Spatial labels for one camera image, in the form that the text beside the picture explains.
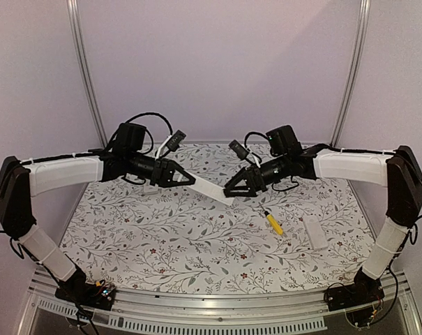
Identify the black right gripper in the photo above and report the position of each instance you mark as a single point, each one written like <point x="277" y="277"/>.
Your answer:
<point x="254" y="179"/>

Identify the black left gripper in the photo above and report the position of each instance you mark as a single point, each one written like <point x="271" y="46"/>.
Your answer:
<point x="163" y="172"/>

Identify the white remote control with batteries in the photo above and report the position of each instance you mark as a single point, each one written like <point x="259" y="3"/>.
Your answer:
<point x="210" y="190"/>

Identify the yellow handled screwdriver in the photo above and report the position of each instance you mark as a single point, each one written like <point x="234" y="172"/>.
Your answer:
<point x="272" y="221"/>

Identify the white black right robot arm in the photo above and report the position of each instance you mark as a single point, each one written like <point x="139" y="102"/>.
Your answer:
<point x="397" y="171"/>

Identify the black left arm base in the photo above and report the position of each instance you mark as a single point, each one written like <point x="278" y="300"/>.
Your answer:
<point x="78" y="290"/>

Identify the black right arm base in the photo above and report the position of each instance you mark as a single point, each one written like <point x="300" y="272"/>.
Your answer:
<point x="340" y="296"/>

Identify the white air conditioner remote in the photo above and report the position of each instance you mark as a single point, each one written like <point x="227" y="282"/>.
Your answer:
<point x="150" y="190"/>

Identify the floral patterned table mat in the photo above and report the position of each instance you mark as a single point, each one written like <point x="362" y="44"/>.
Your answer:
<point x="182" y="241"/>

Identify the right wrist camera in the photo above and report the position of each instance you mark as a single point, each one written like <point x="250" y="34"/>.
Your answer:
<point x="244" y="154"/>

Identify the aluminium front rail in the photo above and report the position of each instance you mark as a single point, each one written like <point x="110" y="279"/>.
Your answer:
<point x="147" y="312"/>

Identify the right aluminium frame post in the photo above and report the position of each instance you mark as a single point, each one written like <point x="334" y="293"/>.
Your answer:
<point x="352" y="73"/>

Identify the aluminium frame post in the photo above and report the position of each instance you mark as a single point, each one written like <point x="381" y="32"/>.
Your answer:
<point x="80" y="50"/>
<point x="352" y="73"/>

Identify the left aluminium frame post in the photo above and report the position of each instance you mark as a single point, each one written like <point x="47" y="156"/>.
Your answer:
<point x="80" y="50"/>

